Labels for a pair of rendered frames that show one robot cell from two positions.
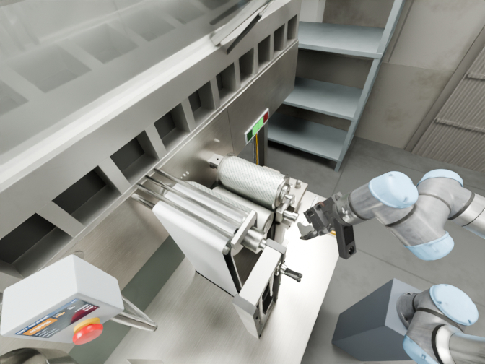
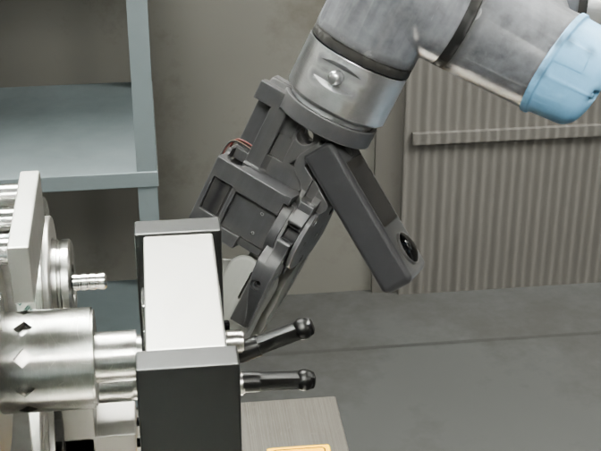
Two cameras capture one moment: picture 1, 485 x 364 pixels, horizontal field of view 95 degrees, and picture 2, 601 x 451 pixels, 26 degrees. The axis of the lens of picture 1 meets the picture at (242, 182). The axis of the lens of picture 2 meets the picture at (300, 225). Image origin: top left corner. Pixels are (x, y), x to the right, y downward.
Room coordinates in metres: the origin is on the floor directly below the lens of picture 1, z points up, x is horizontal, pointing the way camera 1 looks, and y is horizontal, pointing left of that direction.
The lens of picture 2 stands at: (-0.33, 0.36, 1.78)
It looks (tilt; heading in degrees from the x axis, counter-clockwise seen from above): 27 degrees down; 316
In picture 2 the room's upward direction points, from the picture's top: straight up
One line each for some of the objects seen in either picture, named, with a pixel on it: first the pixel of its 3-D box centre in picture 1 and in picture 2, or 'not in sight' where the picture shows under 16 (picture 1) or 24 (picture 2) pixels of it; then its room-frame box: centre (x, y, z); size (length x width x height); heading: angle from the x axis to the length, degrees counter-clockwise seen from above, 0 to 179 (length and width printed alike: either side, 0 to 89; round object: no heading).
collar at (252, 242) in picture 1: (252, 238); (47, 360); (0.28, -0.01, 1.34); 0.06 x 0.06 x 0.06; 53
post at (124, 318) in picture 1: (130, 320); not in sight; (0.08, 0.22, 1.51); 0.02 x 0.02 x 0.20
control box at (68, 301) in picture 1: (72, 307); not in sight; (0.07, 0.22, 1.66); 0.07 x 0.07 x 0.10; 27
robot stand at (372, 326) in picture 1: (374, 328); not in sight; (0.09, -0.61, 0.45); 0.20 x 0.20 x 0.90; 53
